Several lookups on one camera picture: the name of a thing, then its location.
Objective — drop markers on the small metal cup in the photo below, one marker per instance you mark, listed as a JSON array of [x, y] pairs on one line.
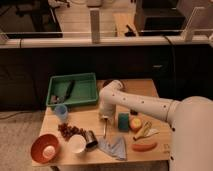
[[91, 140]]

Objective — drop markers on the silver metal fork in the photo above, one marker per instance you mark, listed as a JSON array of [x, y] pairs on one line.
[[105, 127]]

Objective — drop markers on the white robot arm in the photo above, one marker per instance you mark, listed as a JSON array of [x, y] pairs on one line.
[[191, 120]]

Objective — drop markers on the green plastic tray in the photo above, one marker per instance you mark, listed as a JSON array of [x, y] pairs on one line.
[[84, 91]]

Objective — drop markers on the dark utensil in tray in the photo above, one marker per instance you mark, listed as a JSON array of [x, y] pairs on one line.
[[69, 89]]

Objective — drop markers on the small grey object in tray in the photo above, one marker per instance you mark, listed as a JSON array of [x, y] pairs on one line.
[[54, 99]]

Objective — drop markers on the green sponge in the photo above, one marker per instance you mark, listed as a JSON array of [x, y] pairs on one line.
[[123, 122]]

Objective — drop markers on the black rectangular block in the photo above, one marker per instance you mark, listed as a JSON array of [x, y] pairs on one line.
[[132, 112]]

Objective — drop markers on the orange peach fruit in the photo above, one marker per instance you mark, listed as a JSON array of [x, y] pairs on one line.
[[135, 124]]

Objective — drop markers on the blue grey cloth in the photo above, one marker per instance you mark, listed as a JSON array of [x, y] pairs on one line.
[[116, 149]]

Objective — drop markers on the purple bowl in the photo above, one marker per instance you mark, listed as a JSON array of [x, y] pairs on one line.
[[107, 82]]

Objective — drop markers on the white cup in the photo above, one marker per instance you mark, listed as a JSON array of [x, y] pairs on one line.
[[77, 144]]

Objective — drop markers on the dark red grape bunch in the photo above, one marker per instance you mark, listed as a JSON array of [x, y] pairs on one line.
[[68, 131]]

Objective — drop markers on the light blue plastic cup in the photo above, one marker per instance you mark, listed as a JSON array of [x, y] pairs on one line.
[[61, 112]]

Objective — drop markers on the orange sausage toy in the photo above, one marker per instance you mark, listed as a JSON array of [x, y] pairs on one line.
[[143, 147]]

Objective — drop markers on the banana peel toy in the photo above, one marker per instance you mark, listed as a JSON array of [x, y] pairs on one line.
[[146, 131]]

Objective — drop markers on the white egg object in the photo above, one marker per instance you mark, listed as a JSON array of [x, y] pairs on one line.
[[49, 152]]

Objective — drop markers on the red bowl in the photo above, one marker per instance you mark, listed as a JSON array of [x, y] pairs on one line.
[[40, 143]]

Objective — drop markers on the black object on far desk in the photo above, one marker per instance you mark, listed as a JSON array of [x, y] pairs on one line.
[[130, 32]]

